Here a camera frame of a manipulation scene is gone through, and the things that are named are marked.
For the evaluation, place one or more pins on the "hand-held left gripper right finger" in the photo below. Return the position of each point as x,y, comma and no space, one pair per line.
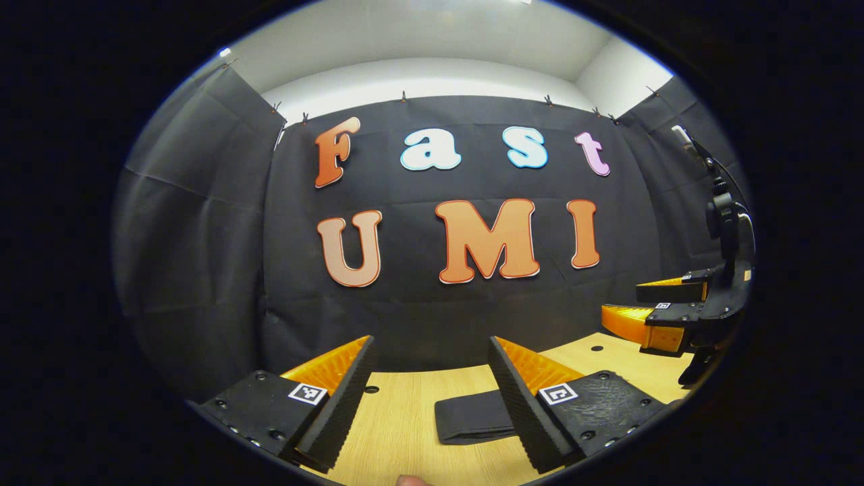
520,405

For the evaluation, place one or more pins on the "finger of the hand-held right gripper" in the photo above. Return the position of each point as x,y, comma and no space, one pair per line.
668,292
675,314

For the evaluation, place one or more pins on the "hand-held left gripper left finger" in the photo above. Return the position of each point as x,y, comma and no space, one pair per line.
344,405

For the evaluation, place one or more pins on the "dark jeans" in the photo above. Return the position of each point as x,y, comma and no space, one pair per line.
472,415

